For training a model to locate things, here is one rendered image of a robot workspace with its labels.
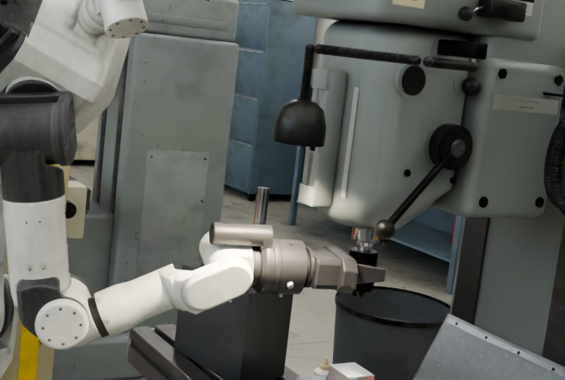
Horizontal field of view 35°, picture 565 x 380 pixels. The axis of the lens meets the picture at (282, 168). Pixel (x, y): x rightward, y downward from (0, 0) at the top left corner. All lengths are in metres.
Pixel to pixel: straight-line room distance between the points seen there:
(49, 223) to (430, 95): 0.60
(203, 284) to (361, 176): 0.29
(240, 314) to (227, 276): 0.40
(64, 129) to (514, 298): 0.91
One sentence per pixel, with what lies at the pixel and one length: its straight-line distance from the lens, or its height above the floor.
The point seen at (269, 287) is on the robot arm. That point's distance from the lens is 1.39.
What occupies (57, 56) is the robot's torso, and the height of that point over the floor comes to 1.52.
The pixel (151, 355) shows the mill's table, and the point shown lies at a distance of 1.94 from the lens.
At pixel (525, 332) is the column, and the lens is 1.73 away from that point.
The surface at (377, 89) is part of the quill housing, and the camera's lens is 1.33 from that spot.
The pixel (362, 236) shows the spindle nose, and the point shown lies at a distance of 1.44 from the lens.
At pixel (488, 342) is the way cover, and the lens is 1.78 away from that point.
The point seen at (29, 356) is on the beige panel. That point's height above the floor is 0.44.
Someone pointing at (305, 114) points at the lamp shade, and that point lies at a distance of 1.21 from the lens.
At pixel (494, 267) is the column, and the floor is 1.20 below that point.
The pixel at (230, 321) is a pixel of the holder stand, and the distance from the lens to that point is 1.76.
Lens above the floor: 1.58
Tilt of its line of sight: 8 degrees down
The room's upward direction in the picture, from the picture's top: 7 degrees clockwise
